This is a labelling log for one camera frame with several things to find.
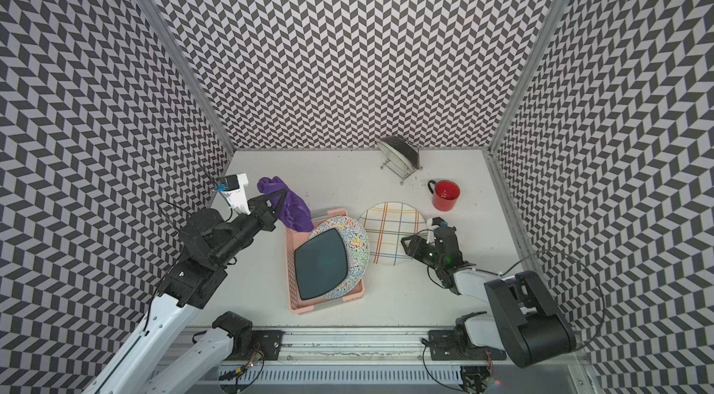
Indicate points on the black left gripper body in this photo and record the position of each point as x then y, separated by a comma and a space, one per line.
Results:
265, 212

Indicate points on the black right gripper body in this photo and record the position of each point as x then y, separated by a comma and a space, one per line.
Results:
430, 246

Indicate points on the purple microfibre cloth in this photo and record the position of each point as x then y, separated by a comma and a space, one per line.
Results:
295, 215

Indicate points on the white plate coloured stripes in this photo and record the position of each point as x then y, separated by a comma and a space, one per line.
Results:
386, 225

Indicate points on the teal square plate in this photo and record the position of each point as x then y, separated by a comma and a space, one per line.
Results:
321, 265

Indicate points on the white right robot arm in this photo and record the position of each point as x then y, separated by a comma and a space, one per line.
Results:
522, 320

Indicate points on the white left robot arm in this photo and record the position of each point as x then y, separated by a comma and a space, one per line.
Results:
179, 297

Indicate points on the multicolour squiggle round plate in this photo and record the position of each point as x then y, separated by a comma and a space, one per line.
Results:
356, 242

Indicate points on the pink perforated plastic tray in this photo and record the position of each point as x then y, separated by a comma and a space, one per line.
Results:
295, 240

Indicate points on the red mug dark rim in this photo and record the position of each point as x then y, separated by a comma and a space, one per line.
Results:
444, 193

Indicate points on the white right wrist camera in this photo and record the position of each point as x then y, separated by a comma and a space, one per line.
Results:
436, 222

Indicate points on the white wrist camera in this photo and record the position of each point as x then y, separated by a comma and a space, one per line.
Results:
436, 222
233, 189

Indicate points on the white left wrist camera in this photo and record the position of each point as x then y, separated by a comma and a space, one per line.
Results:
233, 189

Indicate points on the chrome wire plate rack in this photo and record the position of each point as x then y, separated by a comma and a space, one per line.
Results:
398, 163

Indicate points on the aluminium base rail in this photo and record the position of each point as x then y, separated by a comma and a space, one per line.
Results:
392, 356

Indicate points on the aluminium corner post left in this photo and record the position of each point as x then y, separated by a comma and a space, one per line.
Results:
157, 22

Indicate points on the aluminium corner post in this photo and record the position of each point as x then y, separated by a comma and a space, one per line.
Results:
548, 29
157, 22

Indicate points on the aluminium corner post right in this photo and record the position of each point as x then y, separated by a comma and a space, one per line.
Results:
548, 29

